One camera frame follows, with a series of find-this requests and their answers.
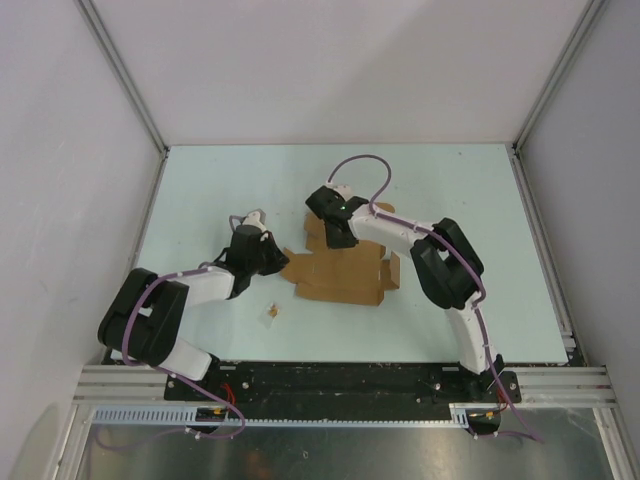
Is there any aluminium front rail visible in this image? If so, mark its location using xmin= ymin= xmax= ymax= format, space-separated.
xmin=74 ymin=362 xmax=616 ymax=408

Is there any small cardboard scrap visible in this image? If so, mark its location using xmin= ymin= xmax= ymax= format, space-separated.
xmin=258 ymin=302 xmax=280 ymax=329

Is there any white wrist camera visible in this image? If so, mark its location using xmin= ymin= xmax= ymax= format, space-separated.
xmin=241 ymin=209 xmax=267 ymax=232
xmin=325 ymin=182 xmax=354 ymax=201

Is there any aluminium frame post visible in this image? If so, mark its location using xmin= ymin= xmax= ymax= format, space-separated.
xmin=74 ymin=0 xmax=169 ymax=157
xmin=512 ymin=0 xmax=610 ymax=153

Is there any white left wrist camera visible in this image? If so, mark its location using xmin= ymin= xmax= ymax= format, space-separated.
xmin=241 ymin=209 xmax=267 ymax=232

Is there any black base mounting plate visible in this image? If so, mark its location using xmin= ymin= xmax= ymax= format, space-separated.
xmin=165 ymin=360 xmax=521 ymax=405

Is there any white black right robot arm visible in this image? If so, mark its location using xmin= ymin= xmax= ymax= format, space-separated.
xmin=305 ymin=184 xmax=501 ymax=401

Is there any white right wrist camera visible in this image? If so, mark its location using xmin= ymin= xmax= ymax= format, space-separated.
xmin=325 ymin=182 xmax=354 ymax=201

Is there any brown cardboard box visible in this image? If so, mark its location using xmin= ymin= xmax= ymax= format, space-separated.
xmin=280 ymin=213 xmax=401 ymax=307

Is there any grey slotted cable duct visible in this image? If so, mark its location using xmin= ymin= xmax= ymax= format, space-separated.
xmin=89 ymin=402 xmax=621 ymax=431

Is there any aluminium frame post left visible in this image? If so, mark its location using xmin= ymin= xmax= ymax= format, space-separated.
xmin=74 ymin=0 xmax=169 ymax=157

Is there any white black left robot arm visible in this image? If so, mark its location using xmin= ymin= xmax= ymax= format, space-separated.
xmin=97 ymin=224 xmax=289 ymax=400

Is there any aluminium frame post right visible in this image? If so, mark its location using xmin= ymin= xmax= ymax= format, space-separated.
xmin=512 ymin=0 xmax=610 ymax=153

